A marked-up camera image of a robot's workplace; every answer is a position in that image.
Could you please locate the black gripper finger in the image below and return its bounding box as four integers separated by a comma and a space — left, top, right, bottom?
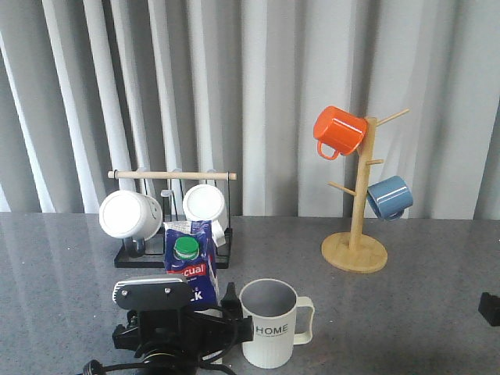
478, 292, 500, 327

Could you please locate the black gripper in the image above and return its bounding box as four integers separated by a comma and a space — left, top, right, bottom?
112, 282, 253, 374

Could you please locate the cream HOME mug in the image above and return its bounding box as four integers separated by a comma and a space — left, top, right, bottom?
240, 278, 315, 369

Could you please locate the blue white milk carton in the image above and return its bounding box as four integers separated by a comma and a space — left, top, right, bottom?
164, 220, 220, 309

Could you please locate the white ribbed hanging mug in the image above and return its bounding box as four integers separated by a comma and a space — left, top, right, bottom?
183, 184, 228, 247

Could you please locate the wooden mug tree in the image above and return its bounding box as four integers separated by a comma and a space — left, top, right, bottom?
321, 109, 409, 273

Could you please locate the white smooth hanging mug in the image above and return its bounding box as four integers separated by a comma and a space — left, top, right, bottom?
99, 191, 163, 257

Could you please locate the blue enamel mug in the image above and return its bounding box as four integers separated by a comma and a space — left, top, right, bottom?
366, 176, 413, 221

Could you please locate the orange enamel mug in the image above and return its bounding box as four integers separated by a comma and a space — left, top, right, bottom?
313, 106, 368, 160

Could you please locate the grey pleated curtain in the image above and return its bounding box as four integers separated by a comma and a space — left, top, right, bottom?
1, 1, 499, 220

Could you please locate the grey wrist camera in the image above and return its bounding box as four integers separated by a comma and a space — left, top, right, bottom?
112, 273, 194, 312

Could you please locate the black wire mug rack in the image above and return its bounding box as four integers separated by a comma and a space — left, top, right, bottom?
108, 169, 238, 269

